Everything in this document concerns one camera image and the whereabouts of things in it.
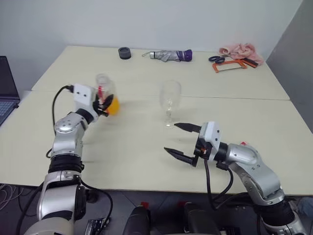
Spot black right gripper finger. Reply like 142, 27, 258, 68
174, 122, 203, 135
163, 146, 199, 168

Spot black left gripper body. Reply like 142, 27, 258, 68
91, 94, 110, 118

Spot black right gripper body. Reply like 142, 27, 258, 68
192, 129, 214, 168

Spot clear bottle with orange drink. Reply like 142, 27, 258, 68
94, 72, 121, 117

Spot clear wine glass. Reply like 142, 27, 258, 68
159, 79, 182, 129

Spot dark rounded shape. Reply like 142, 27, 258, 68
122, 201, 153, 235
178, 200, 219, 235

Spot folded grey purple umbrella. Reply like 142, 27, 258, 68
141, 49, 193, 63

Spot black orange flat tool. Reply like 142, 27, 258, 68
241, 58, 259, 69

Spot pink towel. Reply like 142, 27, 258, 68
219, 43, 265, 66

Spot dark laptop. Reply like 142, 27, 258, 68
0, 55, 21, 127

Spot small black floor device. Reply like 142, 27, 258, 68
86, 218, 110, 233

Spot bystander's blue jeans leg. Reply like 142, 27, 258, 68
299, 196, 313, 214

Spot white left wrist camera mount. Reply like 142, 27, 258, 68
72, 83, 98, 121

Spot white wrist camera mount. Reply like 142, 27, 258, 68
199, 120, 224, 161
72, 83, 98, 121

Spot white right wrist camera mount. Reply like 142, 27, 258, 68
199, 120, 224, 161

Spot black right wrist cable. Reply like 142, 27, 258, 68
203, 156, 250, 212

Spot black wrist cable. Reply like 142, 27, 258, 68
45, 84, 75, 159
203, 156, 250, 212

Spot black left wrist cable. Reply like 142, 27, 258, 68
45, 84, 75, 159

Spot orange hacksaw frame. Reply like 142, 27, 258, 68
212, 59, 246, 74

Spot black left upper arm cable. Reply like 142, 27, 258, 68
80, 180, 114, 225

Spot white floor cables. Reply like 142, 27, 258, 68
0, 184, 25, 209

